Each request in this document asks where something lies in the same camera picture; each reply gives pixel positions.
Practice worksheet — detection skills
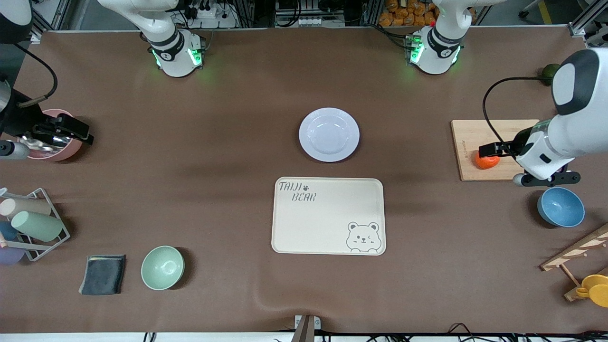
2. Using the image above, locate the orange fruit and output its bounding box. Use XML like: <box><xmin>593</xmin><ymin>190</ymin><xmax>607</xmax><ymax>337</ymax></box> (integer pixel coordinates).
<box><xmin>475</xmin><ymin>151</ymin><xmax>501</xmax><ymax>170</ymax></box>

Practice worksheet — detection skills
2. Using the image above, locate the white round plate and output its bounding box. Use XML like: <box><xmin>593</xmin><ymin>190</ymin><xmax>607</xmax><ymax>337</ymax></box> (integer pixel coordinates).
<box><xmin>299</xmin><ymin>107</ymin><xmax>360</xmax><ymax>163</ymax></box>

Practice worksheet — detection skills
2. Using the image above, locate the pink bowl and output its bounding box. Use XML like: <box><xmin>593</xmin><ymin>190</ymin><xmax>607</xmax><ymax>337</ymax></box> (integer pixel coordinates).
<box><xmin>18</xmin><ymin>109</ymin><xmax>84</xmax><ymax>162</ymax></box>

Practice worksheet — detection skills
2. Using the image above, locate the wooden cutting board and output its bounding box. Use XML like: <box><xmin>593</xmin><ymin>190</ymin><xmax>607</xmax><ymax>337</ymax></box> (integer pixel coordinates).
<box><xmin>450</xmin><ymin>119</ymin><xmax>542</xmax><ymax>182</ymax></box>

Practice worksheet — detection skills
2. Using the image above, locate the shiny metal scoop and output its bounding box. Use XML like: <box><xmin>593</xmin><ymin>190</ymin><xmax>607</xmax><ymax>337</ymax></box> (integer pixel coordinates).
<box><xmin>19</xmin><ymin>134</ymin><xmax>68</xmax><ymax>153</ymax></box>

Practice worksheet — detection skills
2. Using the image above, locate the dark green lime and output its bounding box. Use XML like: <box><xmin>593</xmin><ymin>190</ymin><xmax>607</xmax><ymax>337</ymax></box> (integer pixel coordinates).
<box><xmin>541</xmin><ymin>63</ymin><xmax>561</xmax><ymax>86</ymax></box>

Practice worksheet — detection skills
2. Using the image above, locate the blue bowl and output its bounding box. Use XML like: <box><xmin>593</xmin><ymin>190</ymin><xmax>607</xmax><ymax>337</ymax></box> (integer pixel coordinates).
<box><xmin>537</xmin><ymin>187</ymin><xmax>586</xmax><ymax>228</ymax></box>

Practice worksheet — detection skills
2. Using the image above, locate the beige cup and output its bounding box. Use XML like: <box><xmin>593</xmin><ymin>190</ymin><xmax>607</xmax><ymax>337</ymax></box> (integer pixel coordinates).
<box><xmin>0</xmin><ymin>197</ymin><xmax>52</xmax><ymax>219</ymax></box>

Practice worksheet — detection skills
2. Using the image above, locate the mint green cup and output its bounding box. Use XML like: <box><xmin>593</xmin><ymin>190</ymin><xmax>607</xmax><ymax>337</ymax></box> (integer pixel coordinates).
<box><xmin>11</xmin><ymin>210</ymin><xmax>64</xmax><ymax>242</ymax></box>

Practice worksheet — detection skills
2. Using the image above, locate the wooden drying rack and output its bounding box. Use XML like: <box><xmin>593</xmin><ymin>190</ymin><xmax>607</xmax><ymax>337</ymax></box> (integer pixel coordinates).
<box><xmin>540</xmin><ymin>223</ymin><xmax>608</xmax><ymax>303</ymax></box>

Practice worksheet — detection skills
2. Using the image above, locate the brown table mat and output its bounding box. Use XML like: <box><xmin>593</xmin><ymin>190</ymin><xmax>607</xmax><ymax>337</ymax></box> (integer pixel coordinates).
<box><xmin>0</xmin><ymin>26</ymin><xmax>608</xmax><ymax>334</ymax></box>

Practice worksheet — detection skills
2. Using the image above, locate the purple cup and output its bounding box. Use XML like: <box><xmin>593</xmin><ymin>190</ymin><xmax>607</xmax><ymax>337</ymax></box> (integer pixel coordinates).
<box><xmin>0</xmin><ymin>246</ymin><xmax>25</xmax><ymax>266</ymax></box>

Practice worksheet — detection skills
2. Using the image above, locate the dark grey folded cloth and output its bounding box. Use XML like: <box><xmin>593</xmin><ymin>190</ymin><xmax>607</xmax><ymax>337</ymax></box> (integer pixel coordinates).
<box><xmin>78</xmin><ymin>255</ymin><xmax>127</xmax><ymax>296</ymax></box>

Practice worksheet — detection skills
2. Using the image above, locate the light green bowl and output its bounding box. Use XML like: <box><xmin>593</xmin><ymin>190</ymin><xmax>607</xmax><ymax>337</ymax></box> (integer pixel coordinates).
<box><xmin>141</xmin><ymin>245</ymin><xmax>185</xmax><ymax>291</ymax></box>

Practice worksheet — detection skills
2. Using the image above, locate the bag of oranges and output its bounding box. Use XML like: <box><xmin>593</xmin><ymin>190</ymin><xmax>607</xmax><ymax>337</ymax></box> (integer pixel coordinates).
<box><xmin>379</xmin><ymin>0</ymin><xmax>438</xmax><ymax>27</ymax></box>

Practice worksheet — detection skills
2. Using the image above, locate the cream bear print tray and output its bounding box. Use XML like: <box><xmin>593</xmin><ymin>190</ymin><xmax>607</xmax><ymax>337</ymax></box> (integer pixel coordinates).
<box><xmin>271</xmin><ymin>177</ymin><xmax>387</xmax><ymax>256</ymax></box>

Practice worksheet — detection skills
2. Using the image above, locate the long white socket bar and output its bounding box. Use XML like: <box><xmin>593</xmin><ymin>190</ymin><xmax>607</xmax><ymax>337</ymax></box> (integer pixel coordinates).
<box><xmin>275</xmin><ymin>15</ymin><xmax>345</xmax><ymax>28</ymax></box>

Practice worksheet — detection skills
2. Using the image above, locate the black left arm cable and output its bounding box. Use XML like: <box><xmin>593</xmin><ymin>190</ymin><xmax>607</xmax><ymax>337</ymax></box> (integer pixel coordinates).
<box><xmin>483</xmin><ymin>76</ymin><xmax>554</xmax><ymax>148</ymax></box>

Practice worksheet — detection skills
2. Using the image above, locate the grey wire cup rack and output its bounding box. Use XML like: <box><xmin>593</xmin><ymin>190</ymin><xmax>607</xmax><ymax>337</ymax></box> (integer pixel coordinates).
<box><xmin>0</xmin><ymin>188</ymin><xmax>71</xmax><ymax>262</ymax></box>

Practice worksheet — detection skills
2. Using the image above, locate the metal table edge bracket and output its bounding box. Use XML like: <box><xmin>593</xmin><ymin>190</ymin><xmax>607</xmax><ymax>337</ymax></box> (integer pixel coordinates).
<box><xmin>294</xmin><ymin>314</ymin><xmax>322</xmax><ymax>342</ymax></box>

